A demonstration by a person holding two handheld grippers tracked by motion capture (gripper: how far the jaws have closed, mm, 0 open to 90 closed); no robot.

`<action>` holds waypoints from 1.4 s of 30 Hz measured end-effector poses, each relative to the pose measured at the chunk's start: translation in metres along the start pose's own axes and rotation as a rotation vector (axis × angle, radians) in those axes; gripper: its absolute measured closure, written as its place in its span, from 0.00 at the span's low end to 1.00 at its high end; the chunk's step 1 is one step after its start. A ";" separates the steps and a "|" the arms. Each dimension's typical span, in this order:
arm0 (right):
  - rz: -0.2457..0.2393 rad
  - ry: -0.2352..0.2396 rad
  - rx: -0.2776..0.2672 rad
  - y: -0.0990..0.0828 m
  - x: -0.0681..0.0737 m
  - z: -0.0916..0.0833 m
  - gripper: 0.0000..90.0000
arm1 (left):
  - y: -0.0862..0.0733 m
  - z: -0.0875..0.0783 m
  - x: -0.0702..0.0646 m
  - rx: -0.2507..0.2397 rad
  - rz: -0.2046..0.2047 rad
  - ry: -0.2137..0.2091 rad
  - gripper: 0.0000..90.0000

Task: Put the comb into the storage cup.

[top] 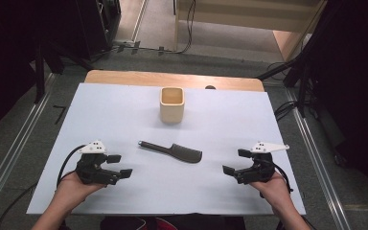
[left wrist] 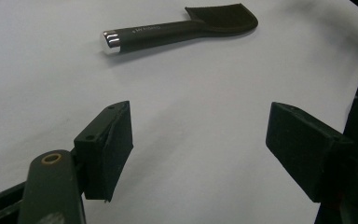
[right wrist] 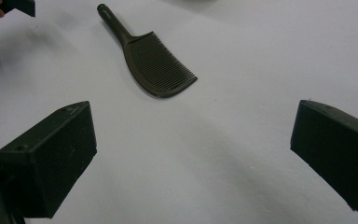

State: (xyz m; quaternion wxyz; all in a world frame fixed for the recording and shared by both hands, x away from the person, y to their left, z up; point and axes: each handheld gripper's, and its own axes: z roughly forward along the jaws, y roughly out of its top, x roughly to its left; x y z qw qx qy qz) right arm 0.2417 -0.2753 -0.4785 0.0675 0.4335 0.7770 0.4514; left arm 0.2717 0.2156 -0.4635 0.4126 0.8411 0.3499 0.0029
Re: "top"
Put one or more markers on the black equipment cabinet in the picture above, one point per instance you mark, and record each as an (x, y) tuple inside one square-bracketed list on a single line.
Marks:
[(99, 25)]

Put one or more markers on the beige wooden furniture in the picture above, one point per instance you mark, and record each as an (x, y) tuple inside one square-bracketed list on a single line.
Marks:
[(252, 16)]

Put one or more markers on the metal floor rail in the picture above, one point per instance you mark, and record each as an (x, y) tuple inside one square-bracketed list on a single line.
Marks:
[(319, 159), (12, 150)]

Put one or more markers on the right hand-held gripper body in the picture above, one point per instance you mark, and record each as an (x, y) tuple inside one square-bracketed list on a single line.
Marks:
[(260, 169)]

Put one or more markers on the person's right hand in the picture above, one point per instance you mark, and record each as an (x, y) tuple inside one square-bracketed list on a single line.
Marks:
[(276, 191)]

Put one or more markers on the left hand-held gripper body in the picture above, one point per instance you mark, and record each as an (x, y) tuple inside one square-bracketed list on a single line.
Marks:
[(91, 166)]

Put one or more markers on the small dark round knob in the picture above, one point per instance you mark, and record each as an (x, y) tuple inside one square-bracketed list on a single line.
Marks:
[(210, 87)]

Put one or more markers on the black metal stand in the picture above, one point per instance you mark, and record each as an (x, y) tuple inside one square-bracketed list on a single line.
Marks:
[(40, 73), (303, 64)]

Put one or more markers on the white table cover sheet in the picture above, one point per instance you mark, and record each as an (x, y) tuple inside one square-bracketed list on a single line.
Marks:
[(140, 115)]

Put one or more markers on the person's dark clothing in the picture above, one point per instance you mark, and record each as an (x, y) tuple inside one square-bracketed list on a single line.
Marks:
[(172, 223)]

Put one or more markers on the square wooden cup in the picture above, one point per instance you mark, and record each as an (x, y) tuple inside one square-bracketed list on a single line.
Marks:
[(172, 111)]

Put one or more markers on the person's left hand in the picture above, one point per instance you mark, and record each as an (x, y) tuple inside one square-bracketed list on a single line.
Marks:
[(73, 190)]

